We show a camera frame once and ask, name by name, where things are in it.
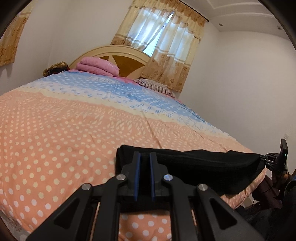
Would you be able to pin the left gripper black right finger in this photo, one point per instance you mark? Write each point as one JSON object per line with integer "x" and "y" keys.
{"x": 197, "y": 212}

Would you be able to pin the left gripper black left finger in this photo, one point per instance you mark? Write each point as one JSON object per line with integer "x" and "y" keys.
{"x": 92, "y": 212}

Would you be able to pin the black pants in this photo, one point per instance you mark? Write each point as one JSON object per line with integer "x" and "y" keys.
{"x": 226, "y": 173}

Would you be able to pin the person's right hand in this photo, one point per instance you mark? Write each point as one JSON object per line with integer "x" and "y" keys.
{"x": 280, "y": 180}

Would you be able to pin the polka dot bed sheet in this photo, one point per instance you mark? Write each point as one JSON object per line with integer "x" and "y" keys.
{"x": 63, "y": 130}

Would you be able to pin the striped pillow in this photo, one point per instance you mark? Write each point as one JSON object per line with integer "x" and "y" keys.
{"x": 155, "y": 86}

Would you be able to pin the brown plush toy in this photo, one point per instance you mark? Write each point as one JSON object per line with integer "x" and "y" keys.
{"x": 56, "y": 68}

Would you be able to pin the black centre curtain rod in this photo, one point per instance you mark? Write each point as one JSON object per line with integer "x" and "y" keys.
{"x": 194, "y": 10}

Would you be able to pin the folded pink blanket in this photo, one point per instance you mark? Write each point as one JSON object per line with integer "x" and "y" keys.
{"x": 97, "y": 66}

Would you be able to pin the beige centre window curtain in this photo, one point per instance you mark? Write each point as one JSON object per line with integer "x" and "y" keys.
{"x": 178, "y": 31}

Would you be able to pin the cream wooden headboard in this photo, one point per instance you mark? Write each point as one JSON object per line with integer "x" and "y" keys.
{"x": 130, "y": 61}

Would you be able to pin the beige side window curtain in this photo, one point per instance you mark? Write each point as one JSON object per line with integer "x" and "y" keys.
{"x": 11, "y": 37}

